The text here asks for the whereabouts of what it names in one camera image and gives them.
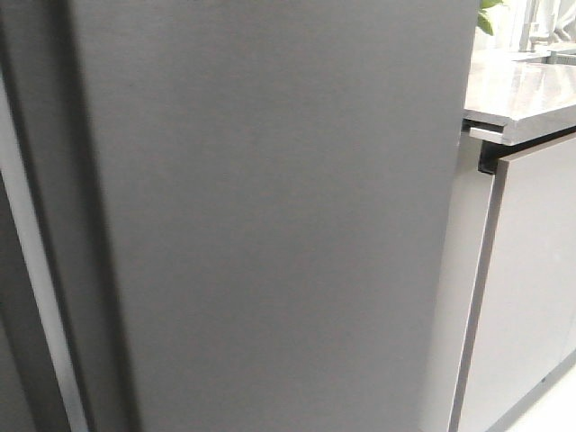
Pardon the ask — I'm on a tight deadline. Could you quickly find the stainless steel sink basin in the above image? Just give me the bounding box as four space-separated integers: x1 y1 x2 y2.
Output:
517 43 576 66

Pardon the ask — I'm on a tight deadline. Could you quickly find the grey kitchen counter cabinet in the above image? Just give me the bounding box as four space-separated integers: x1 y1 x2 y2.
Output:
418 50 575 431

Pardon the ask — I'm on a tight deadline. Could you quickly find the green potted plant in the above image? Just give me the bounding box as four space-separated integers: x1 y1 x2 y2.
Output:
476 0 505 36

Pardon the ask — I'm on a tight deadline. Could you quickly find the silver sink faucet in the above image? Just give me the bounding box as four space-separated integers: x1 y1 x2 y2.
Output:
518 0 549 52

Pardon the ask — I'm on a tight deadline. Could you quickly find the dark grey fridge door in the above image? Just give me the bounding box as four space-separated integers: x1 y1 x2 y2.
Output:
1 1 478 431
1 91 89 431

